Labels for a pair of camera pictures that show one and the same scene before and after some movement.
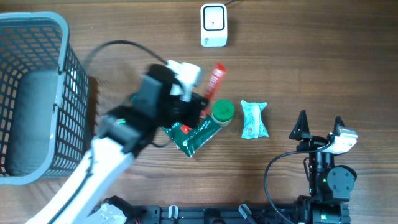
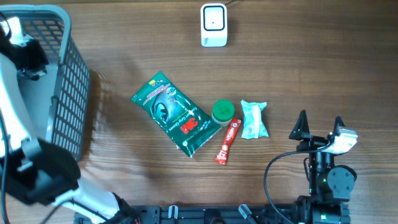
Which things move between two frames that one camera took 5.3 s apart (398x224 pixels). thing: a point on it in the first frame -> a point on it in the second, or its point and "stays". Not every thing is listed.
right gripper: x=297 y=133 stays
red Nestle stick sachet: x=219 y=71 -> x=221 y=157
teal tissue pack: x=254 y=126 stays
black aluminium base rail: x=283 y=214 stays
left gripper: x=193 y=108 -> x=42 y=60
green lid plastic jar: x=223 y=112 stays
